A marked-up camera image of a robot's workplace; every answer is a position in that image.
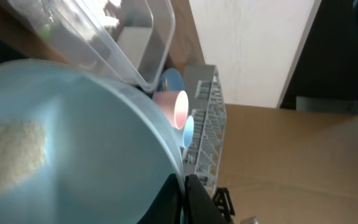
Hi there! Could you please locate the light blue cup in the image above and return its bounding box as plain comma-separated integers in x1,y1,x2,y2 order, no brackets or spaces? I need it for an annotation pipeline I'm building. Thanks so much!
174,115,195,149

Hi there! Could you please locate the white cabinet panel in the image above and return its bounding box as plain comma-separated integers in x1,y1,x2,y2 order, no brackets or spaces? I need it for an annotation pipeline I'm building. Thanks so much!
190,0,320,108

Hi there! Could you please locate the pink cup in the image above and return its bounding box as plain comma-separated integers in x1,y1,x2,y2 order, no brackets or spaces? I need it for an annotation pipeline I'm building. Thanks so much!
152,90,189,129

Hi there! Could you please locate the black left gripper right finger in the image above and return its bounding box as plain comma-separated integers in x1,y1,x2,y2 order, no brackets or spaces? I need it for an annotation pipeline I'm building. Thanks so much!
185,174,227,224

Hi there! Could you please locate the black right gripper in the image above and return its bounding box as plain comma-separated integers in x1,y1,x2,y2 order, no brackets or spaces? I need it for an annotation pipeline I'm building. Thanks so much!
212,187,235,218

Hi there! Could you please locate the dark blue plate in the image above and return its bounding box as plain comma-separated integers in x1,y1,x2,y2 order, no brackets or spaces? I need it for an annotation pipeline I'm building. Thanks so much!
156,68,185,91

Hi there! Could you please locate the brown cardboard box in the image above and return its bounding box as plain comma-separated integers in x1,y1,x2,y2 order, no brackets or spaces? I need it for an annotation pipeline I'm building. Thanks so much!
218,105,358,223

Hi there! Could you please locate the grey dishwasher rack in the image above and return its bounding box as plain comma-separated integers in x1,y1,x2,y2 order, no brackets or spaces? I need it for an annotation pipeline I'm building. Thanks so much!
183,65,227,195

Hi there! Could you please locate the clear plastic bin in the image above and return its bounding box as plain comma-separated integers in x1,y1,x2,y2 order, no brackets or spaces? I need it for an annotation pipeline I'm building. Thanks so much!
0,0,175,92

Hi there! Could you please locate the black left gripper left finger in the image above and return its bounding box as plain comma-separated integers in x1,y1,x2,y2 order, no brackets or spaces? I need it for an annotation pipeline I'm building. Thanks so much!
137,174,182,224

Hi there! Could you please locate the light blue rice bowl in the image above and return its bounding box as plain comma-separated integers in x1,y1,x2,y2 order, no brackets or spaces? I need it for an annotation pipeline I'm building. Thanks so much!
0,60,185,223

